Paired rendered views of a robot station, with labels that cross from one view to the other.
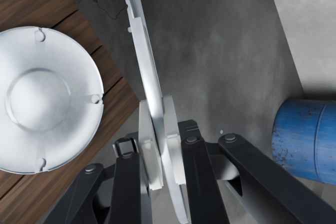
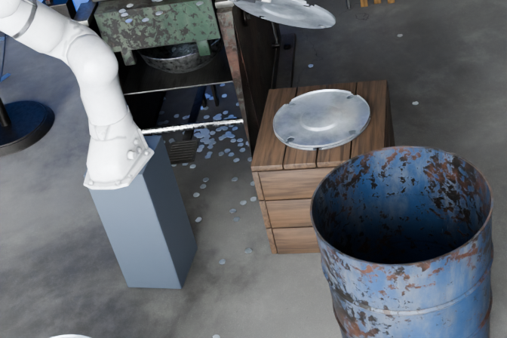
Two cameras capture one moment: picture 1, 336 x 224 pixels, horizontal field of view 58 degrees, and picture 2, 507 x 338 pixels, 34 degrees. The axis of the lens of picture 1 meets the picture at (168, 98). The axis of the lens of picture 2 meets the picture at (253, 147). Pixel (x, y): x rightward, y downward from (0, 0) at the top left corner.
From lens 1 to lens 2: 2.08 m
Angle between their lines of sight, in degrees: 46
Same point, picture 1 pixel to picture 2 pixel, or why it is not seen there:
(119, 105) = (371, 90)
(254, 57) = not seen: outside the picture
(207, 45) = (471, 46)
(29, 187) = (361, 143)
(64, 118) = (342, 113)
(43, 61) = (304, 109)
